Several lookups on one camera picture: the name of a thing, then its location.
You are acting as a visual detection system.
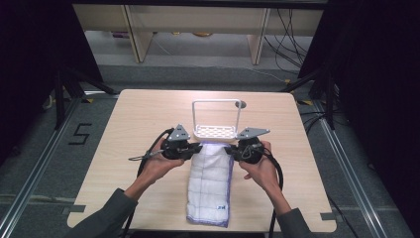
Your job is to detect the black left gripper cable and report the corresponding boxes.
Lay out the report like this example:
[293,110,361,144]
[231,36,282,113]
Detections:
[122,127,175,238]

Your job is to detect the person's right hand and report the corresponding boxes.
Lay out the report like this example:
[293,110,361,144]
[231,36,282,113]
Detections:
[238,141,282,197]

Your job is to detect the thin grey cord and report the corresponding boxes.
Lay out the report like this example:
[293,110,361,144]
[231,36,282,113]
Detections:
[128,149,165,163]

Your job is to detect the black floor cables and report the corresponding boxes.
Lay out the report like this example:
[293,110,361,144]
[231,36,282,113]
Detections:
[298,109,333,134]

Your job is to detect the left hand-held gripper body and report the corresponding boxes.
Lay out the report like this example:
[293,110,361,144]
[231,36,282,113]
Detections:
[160,123,199,162]

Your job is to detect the white cloth with purple edge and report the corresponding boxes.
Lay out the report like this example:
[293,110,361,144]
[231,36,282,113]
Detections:
[185,142,235,229]

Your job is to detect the white rack with handle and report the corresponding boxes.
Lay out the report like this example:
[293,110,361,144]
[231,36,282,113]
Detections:
[191,98,243,142]

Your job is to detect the black tripod stand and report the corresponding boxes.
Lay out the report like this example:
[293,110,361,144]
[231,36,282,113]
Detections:
[280,67,337,131]
[53,67,119,131]

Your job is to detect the beige wooden shelf unit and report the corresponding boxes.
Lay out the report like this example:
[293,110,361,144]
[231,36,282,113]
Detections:
[72,3,325,65]

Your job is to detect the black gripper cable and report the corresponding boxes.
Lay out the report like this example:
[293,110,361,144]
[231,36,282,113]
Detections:
[122,127,175,238]
[262,148,285,238]

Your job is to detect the bundle of black cables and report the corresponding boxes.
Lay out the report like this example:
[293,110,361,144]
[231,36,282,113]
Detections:
[262,8,315,75]

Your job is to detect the aluminium floor rail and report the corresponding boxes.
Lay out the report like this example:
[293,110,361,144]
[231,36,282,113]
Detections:
[0,96,83,238]
[311,98,388,238]

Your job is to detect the black curtain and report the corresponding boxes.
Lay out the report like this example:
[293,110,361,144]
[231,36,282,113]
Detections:
[0,0,104,167]
[298,0,420,229]

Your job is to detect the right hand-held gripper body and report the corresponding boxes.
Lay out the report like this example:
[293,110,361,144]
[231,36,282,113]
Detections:
[231,127,271,165]

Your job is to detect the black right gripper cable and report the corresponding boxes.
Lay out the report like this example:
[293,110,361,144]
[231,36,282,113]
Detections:
[262,148,285,238]

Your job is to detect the person's left hand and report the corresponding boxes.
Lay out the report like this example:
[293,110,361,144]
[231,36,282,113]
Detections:
[141,137,186,190]

